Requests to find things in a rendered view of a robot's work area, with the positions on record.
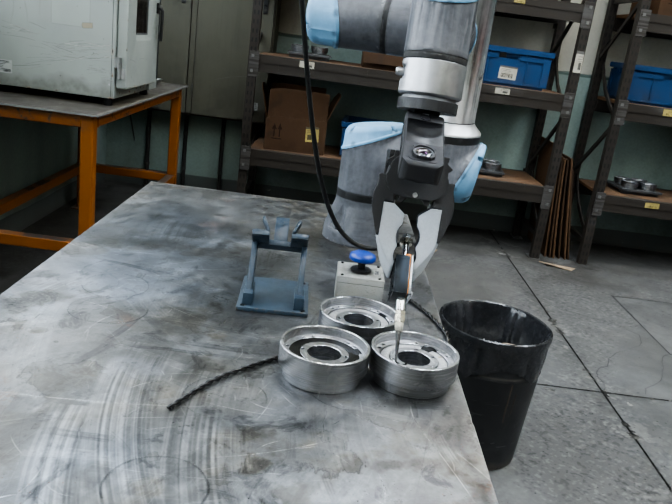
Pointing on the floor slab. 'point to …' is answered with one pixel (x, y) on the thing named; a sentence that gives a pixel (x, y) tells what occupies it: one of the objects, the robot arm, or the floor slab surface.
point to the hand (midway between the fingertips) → (401, 269)
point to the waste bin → (496, 369)
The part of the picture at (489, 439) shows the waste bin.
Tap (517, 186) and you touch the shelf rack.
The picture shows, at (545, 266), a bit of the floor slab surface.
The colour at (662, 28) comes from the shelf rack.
